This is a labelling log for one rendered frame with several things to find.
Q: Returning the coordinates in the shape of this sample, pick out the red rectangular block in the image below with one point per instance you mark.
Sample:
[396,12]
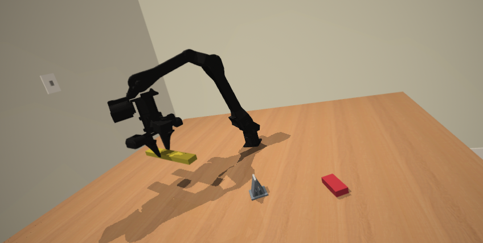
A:
[336,186]

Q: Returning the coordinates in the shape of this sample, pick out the yellow bar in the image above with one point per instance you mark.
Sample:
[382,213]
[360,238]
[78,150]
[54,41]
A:
[174,156]

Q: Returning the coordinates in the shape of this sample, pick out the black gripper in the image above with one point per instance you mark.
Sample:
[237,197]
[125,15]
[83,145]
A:
[137,141]

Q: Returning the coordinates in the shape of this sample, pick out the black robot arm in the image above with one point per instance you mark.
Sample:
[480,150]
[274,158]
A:
[122,108]

